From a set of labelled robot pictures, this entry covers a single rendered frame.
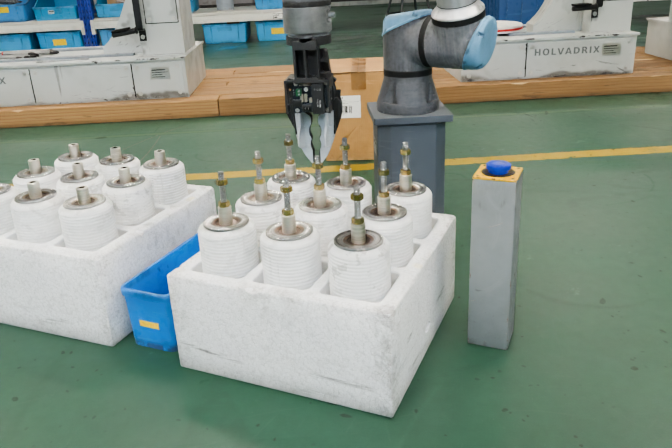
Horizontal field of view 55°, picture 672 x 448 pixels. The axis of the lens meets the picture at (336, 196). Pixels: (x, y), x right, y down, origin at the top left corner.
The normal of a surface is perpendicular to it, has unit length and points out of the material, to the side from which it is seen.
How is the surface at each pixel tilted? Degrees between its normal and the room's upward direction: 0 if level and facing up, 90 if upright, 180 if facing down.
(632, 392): 0
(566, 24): 90
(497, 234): 90
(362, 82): 90
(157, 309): 92
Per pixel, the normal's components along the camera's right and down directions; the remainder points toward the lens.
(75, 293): -0.36, 0.34
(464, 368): -0.04, -0.94
